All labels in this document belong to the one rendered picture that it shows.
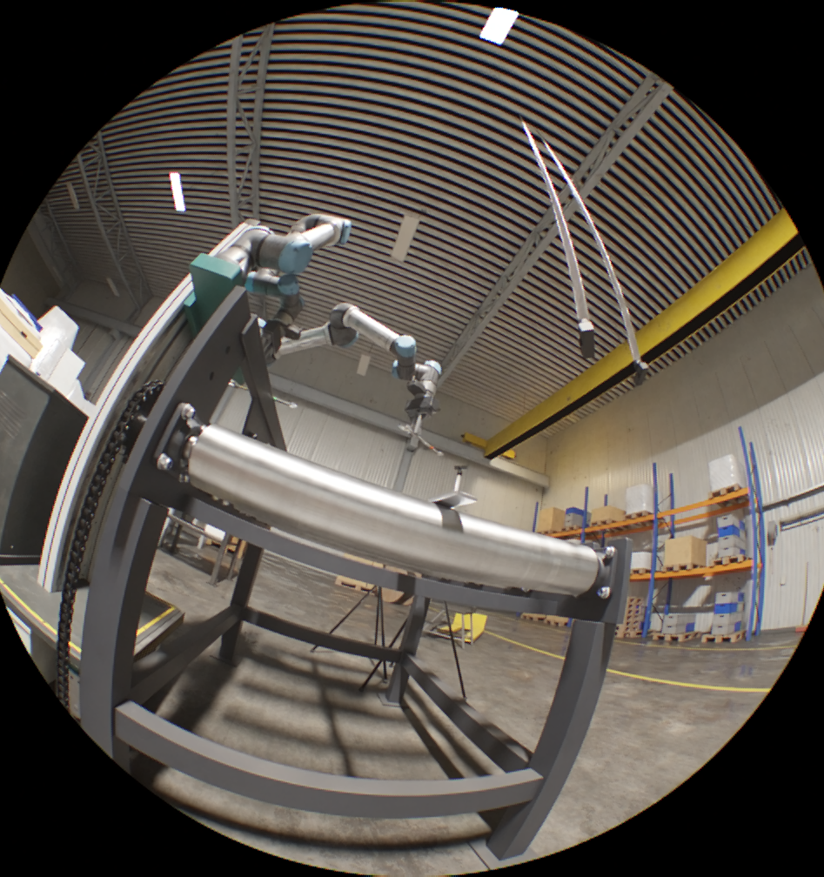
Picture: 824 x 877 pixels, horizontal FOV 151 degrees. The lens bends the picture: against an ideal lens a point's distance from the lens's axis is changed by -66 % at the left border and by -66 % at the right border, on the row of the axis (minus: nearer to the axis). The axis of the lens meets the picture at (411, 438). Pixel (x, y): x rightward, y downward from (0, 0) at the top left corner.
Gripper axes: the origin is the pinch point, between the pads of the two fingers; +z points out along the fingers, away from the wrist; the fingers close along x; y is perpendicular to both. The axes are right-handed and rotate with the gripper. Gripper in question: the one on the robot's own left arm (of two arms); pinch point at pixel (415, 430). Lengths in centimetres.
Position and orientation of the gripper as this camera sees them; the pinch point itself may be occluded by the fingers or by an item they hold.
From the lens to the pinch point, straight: 116.0
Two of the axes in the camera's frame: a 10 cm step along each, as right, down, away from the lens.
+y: 6.0, 4.7, 6.5
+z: -2.5, 8.8, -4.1
